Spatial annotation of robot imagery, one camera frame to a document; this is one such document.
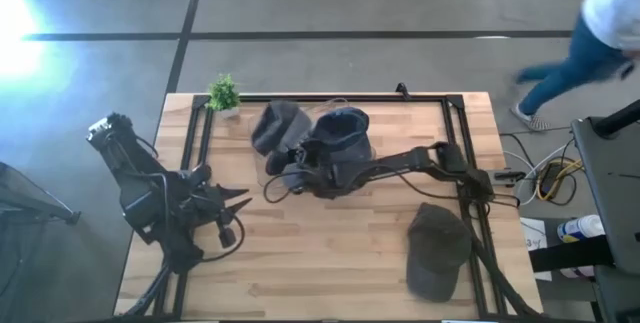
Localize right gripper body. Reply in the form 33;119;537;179
304;160;364;200

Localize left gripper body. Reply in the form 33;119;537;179
174;162;236;229

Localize blue denim cap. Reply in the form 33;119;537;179
309;106;375;164

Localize dark grey cap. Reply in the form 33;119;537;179
249;100;314;177

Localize olive green cap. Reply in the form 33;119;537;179
405;201;474;304

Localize clear plastic bin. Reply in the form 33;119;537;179
305;95;379;199
247;98;316;190

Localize small plant in white pot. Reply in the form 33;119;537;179
206;73;243;120

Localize dark grey equipment stand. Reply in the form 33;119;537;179
0;161;82;227

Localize white paper sheet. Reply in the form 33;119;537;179
519;216;554;283

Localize black flat bar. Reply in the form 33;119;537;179
528;235;616;274

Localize white wipes canister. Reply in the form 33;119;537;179
556;213;607;244

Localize person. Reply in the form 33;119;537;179
509;0;640;132

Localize grey metal cart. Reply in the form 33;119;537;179
571;112;640;277

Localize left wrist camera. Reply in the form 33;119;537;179
217;223;238;250

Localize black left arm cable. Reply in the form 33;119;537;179
197;210;247;264

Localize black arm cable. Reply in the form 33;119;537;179
197;210;247;264
263;170;307;205

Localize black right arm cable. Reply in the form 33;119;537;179
263;170;307;205

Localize black table frame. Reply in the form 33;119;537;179
149;93;544;320

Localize black floor cable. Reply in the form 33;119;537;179
498;131;581;208

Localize white floor cable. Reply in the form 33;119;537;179
501;140;576;207

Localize yellow floor cable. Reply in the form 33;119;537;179
533;157;586;203

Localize black cart handle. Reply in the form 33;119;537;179
592;98;640;139

